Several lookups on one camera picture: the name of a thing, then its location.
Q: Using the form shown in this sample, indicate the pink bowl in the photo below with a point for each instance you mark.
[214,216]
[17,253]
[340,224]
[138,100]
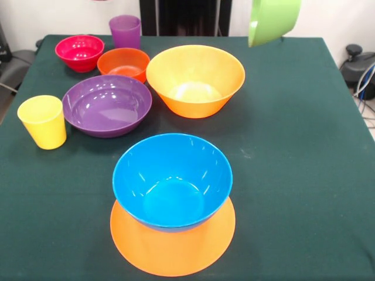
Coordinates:
[79,51]

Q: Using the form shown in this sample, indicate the yellow cup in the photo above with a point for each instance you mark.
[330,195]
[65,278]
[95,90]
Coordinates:
[44,128]

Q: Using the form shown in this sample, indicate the purple cup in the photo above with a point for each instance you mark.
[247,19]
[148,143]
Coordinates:
[124,32]

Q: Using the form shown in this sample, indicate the green bowl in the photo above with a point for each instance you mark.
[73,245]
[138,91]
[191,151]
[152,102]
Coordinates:
[272,20]

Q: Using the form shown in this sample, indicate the small red-orange bowl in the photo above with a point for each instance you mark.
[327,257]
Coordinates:
[123,61]

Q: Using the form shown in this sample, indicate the wide purple bowl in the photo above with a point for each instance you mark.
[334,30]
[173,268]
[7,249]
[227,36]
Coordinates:
[107,105]

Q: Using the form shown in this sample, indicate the opaque blue bowl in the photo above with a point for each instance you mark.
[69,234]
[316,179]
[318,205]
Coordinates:
[173,167]

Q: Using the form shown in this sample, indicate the large orange bowl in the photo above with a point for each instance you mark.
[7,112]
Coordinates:
[173,251]
[194,70]

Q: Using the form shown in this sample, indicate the dark green tablecloth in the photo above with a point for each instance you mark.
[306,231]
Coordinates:
[293,175]

